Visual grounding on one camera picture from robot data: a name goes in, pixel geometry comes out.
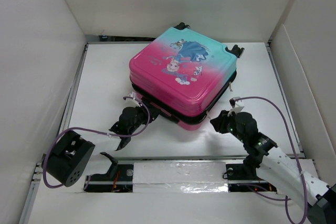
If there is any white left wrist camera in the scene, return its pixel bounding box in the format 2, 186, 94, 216
123, 91, 142, 105

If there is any pink and teal suitcase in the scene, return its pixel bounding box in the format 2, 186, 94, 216
129, 22, 245, 131

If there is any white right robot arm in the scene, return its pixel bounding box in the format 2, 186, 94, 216
210, 110, 335, 223

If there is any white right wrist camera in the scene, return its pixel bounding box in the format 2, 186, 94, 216
228, 97, 244, 116

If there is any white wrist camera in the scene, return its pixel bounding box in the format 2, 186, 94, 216
228, 97, 244, 116
123, 91, 142, 105

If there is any aluminium rail frame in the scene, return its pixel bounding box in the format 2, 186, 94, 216
19, 42, 320, 224

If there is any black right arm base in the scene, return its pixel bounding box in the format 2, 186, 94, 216
223, 163, 277, 193

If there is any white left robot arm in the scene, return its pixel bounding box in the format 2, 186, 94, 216
43, 100, 161, 189

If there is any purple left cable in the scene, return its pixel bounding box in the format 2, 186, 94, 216
43, 97, 151, 188

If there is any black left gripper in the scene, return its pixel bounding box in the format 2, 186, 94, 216
128, 101, 160, 135

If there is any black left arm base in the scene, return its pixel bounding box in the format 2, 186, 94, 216
83, 152, 134, 193

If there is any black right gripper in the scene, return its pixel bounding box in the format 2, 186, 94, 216
209, 109, 246, 143

